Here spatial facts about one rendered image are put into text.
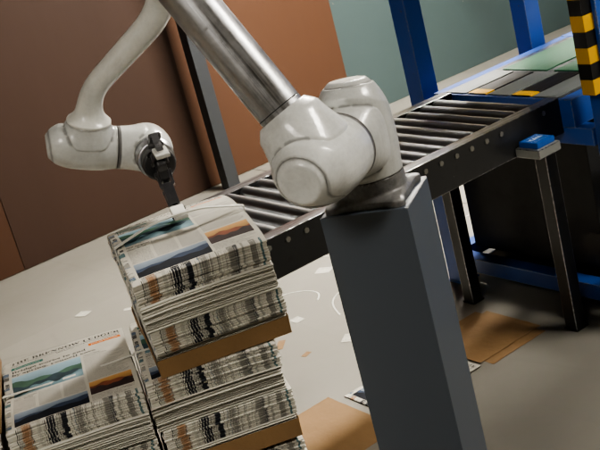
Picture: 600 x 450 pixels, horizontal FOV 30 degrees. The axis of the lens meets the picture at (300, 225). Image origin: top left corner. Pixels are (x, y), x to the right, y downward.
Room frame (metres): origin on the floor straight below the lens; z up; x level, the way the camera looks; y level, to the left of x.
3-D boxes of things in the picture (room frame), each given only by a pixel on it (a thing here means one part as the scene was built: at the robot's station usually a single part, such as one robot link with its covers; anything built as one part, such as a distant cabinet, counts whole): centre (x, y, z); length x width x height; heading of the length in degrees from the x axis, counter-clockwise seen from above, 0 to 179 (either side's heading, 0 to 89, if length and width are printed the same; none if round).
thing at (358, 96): (2.36, -0.17, 1.17); 0.18 x 0.16 x 0.22; 151
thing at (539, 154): (3.34, -0.78, 0.69); 0.10 x 0.10 x 0.03; 32
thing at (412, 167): (3.14, -0.33, 0.74); 1.34 x 0.05 x 0.12; 122
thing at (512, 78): (3.89, -1.06, 0.75); 0.70 x 0.65 x 0.10; 122
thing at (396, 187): (2.39, -0.18, 1.03); 0.22 x 0.18 x 0.06; 157
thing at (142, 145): (2.51, 0.28, 1.18); 0.09 x 0.06 x 0.09; 100
